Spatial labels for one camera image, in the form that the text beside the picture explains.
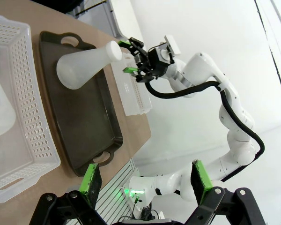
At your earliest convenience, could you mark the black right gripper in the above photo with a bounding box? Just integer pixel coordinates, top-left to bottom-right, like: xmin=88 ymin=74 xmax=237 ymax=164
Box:
xmin=118 ymin=37 xmax=176 ymax=83

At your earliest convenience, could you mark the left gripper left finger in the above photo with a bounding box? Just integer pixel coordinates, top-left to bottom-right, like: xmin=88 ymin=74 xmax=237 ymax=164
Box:
xmin=29 ymin=163 xmax=104 ymax=225

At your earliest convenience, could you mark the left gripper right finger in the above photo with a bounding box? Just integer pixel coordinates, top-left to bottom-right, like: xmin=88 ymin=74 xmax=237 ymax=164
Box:
xmin=185 ymin=160 xmax=265 ymax=225

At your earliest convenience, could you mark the translucent white conical flask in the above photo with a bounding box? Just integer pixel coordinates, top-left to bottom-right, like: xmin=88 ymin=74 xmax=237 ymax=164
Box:
xmin=56 ymin=41 xmax=122 ymax=90
xmin=0 ymin=64 xmax=16 ymax=139

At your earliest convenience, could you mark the white perforated plastic basket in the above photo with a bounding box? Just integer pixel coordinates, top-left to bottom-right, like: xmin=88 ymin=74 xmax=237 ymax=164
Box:
xmin=111 ymin=52 xmax=153 ymax=117
xmin=0 ymin=13 xmax=61 ymax=207

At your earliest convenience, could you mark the dark brown plastic tray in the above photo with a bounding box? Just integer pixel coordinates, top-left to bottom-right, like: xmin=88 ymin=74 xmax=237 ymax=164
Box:
xmin=38 ymin=31 xmax=124 ymax=177

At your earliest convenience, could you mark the aluminium table frame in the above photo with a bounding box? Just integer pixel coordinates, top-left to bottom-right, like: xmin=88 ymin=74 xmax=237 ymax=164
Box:
xmin=93 ymin=157 xmax=141 ymax=225

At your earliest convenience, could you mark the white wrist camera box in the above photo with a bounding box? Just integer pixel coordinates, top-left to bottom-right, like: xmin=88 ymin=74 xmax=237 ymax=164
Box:
xmin=158 ymin=35 xmax=181 ymax=58

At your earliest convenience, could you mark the black cable bundle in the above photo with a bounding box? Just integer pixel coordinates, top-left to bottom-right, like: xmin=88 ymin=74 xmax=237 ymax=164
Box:
xmin=131 ymin=199 xmax=161 ymax=220

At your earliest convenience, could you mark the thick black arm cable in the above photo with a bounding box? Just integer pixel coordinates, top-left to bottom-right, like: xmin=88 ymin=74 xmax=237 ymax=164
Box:
xmin=145 ymin=79 xmax=265 ymax=182

